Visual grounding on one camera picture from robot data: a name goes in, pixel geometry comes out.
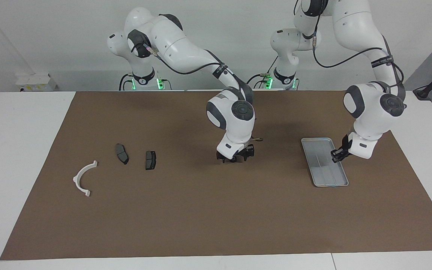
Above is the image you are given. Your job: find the silver metal tray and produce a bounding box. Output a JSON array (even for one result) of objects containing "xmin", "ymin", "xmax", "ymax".
[{"xmin": 300, "ymin": 137, "xmax": 350, "ymax": 188}]

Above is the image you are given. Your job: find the brown table mat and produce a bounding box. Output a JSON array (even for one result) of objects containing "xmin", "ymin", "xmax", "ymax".
[{"xmin": 0, "ymin": 90, "xmax": 432, "ymax": 261}]

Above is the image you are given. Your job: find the rectangular dark brake pad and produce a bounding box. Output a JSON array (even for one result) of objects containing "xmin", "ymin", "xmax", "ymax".
[{"xmin": 145, "ymin": 150, "xmax": 157, "ymax": 171}]

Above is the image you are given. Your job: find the curved dark brake pad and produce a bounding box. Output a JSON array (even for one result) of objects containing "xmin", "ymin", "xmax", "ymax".
[{"xmin": 115, "ymin": 143, "xmax": 129, "ymax": 165}]

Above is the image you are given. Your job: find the black base cable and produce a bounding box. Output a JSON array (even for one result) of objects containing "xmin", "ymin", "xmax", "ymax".
[
  {"xmin": 243, "ymin": 56, "xmax": 279, "ymax": 89},
  {"xmin": 118, "ymin": 73, "xmax": 134, "ymax": 91}
]

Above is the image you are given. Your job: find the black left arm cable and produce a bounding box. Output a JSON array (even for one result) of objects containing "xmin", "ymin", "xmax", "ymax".
[{"xmin": 312, "ymin": 30, "xmax": 406, "ymax": 100}]

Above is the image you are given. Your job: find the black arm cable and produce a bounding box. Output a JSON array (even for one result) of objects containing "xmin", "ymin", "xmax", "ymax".
[
  {"xmin": 143, "ymin": 43, "xmax": 264, "ymax": 143},
  {"xmin": 312, "ymin": 30, "xmax": 406, "ymax": 100}
]

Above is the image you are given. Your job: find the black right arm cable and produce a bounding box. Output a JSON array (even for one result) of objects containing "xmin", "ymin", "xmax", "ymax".
[{"xmin": 143, "ymin": 43, "xmax": 264, "ymax": 143}]

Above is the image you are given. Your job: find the white semicircular bracket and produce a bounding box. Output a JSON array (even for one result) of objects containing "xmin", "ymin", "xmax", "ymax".
[{"xmin": 73, "ymin": 160, "xmax": 98, "ymax": 198}]

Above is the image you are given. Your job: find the white wall box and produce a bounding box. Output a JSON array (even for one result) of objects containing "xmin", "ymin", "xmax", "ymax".
[{"xmin": 15, "ymin": 73, "xmax": 58, "ymax": 92}]

